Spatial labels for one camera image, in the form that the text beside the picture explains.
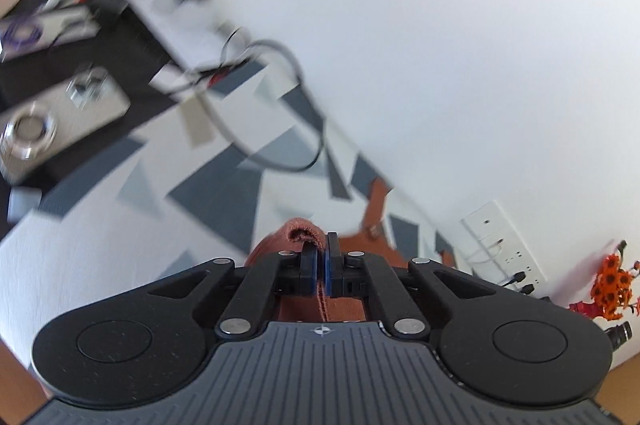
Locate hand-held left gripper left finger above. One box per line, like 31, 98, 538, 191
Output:
145, 244, 322, 340

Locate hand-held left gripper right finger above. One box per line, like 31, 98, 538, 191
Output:
325, 232, 502, 342

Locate rust brown garment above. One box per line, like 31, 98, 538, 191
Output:
244, 177, 458, 325

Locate grey white geometric patterned blanket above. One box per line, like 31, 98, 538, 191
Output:
0, 0, 481, 356

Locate orange artificial flowers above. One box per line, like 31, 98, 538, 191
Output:
570, 240, 640, 321

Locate black cylindrical object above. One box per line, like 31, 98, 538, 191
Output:
607, 320, 636, 351

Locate white wall socket panel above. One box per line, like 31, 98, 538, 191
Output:
460, 200, 548, 296

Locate black cable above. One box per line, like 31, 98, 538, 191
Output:
190, 39, 331, 173

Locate white box purple ring print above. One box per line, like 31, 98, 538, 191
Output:
0, 7, 98, 60

